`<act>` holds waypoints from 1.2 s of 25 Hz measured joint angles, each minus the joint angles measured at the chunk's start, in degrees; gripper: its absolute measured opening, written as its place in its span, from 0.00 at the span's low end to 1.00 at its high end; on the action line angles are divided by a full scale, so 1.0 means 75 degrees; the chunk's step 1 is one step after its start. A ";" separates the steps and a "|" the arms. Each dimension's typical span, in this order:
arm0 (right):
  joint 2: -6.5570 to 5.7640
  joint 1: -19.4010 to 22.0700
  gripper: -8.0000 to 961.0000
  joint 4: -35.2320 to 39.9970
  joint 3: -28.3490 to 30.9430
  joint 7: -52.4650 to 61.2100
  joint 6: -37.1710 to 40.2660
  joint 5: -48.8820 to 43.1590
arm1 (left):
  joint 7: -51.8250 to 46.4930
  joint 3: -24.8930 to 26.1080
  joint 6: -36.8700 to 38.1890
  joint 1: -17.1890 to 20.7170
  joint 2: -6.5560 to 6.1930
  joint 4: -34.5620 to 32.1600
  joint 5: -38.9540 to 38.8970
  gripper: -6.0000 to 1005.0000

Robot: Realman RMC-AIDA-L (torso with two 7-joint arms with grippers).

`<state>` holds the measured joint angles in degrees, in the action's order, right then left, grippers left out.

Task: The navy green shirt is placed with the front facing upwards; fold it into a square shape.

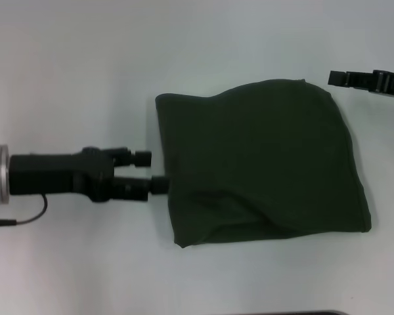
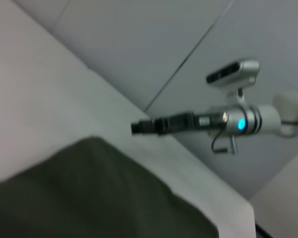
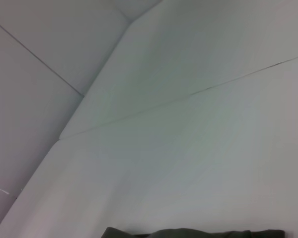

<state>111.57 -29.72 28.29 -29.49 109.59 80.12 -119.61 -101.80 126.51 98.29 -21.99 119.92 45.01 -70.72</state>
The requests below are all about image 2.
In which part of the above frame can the right arm cable with connector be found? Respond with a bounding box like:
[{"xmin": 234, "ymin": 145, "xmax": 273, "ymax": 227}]
[{"xmin": 211, "ymin": 127, "xmax": 239, "ymax": 156}]

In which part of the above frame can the dark green printed t-shirt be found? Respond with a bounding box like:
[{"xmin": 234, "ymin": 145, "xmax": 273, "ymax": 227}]
[{"xmin": 0, "ymin": 135, "xmax": 221, "ymax": 238}]

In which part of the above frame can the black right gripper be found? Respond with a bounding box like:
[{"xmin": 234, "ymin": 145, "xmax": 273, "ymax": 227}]
[{"xmin": 130, "ymin": 111, "xmax": 225, "ymax": 136}]

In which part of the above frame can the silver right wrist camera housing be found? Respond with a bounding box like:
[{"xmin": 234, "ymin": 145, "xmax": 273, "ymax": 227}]
[{"xmin": 206, "ymin": 59, "xmax": 260, "ymax": 106}]

